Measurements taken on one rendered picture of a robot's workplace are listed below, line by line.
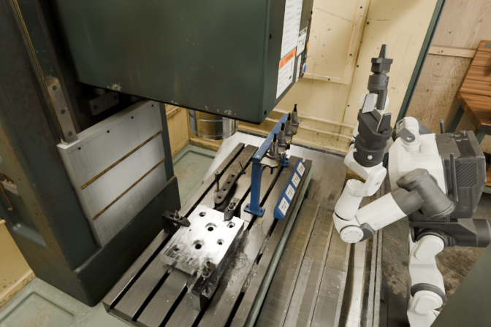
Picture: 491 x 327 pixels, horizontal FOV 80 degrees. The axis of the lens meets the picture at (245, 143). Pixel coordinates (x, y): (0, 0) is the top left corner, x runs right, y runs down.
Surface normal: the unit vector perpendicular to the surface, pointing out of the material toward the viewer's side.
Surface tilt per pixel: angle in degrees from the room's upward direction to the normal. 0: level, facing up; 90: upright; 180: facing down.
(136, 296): 0
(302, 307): 8
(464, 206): 91
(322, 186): 24
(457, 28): 89
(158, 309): 0
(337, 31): 90
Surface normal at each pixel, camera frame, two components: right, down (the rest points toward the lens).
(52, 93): 0.92, 0.23
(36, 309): 0.03, -0.85
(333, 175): -0.14, -0.58
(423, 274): -0.40, 0.48
